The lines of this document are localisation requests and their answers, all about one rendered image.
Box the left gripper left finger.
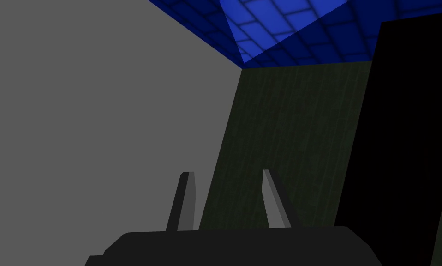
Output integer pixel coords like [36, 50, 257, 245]
[165, 171, 199, 233]

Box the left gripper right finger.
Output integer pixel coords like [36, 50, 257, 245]
[262, 169, 303, 229]

